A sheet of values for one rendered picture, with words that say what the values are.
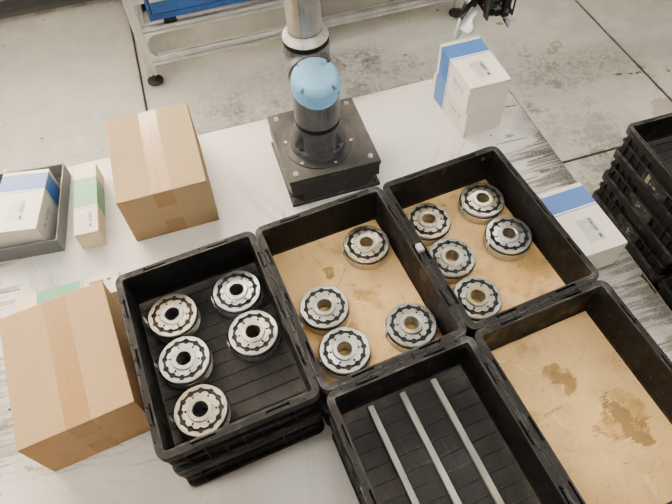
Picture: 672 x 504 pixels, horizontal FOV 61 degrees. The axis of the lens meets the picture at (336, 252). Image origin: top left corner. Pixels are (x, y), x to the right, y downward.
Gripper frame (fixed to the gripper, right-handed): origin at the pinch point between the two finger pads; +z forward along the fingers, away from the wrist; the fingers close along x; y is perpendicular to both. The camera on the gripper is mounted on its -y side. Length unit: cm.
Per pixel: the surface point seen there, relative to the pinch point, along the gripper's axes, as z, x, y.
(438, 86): 21.4, -6.4, -6.5
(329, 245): 14, -56, 43
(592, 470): 14, -25, 105
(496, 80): 9.2, 2.1, 9.3
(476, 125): 23.7, -1.4, 10.1
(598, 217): 18, 9, 53
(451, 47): 9.3, -3.5, -7.7
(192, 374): 11, -90, 65
